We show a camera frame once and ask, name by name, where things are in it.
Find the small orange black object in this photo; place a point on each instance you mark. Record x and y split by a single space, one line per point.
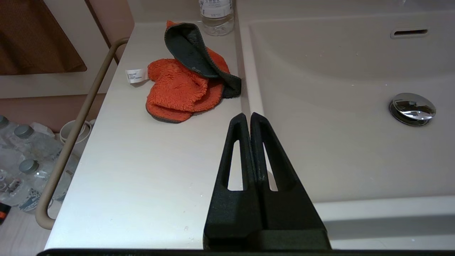
3 215

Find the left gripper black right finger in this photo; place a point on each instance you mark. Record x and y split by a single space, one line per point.
288 209

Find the chrome drain stopper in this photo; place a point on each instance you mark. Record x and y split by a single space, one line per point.
412 106

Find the orange and grey cleaning cloth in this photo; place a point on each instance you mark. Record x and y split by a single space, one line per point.
177 92

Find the small white mug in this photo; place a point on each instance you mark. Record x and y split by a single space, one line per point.
65 133

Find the white ceramic sink basin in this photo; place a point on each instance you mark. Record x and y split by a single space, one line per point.
337 124

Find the empty clear plastic bottle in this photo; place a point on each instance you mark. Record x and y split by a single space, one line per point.
217 21

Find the clear bottle grey cap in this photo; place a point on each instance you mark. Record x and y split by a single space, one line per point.
32 177
5 131
35 145

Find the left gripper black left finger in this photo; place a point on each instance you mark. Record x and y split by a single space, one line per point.
231 213

